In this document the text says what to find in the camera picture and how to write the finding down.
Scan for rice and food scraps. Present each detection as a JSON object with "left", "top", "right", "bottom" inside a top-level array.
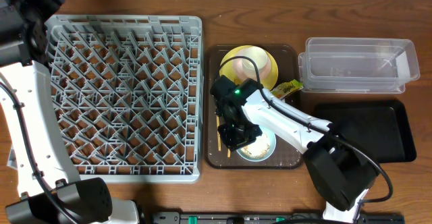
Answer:
[{"left": 241, "top": 134, "right": 270, "bottom": 158}]

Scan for light blue bowl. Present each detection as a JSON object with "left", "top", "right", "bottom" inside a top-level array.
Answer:
[{"left": 236, "top": 128, "right": 277, "bottom": 162}]

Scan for pink bowl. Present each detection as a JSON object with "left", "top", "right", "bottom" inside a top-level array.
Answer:
[{"left": 233, "top": 48, "right": 271, "bottom": 81}]

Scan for green yellow snack wrapper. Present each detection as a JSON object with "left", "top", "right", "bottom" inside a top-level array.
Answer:
[{"left": 271, "top": 80, "right": 303, "bottom": 99}]

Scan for cream white cup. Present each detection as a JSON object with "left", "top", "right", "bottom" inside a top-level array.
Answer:
[{"left": 241, "top": 46, "right": 271, "bottom": 78}]

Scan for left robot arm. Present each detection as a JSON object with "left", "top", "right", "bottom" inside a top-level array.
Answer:
[{"left": 1, "top": 0, "right": 140, "bottom": 224}]

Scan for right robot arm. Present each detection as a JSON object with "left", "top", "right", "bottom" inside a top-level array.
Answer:
[{"left": 210, "top": 76, "right": 378, "bottom": 223}]

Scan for grey dishwasher rack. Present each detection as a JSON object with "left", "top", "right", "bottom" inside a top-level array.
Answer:
[{"left": 46, "top": 15, "right": 204, "bottom": 184}]

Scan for black waste tray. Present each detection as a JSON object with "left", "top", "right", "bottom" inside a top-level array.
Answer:
[{"left": 313, "top": 100, "right": 416, "bottom": 163}]

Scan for dark brown serving tray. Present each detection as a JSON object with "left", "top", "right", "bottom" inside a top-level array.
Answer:
[{"left": 202, "top": 45, "right": 302, "bottom": 169}]

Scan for yellow plate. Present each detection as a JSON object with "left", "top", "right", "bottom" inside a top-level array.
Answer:
[{"left": 219, "top": 45, "right": 278, "bottom": 90}]

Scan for clear plastic bin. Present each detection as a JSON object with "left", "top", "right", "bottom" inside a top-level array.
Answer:
[{"left": 298, "top": 37, "right": 421, "bottom": 94}]

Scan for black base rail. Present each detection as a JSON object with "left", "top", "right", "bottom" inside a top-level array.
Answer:
[{"left": 149, "top": 212, "right": 406, "bottom": 224}]

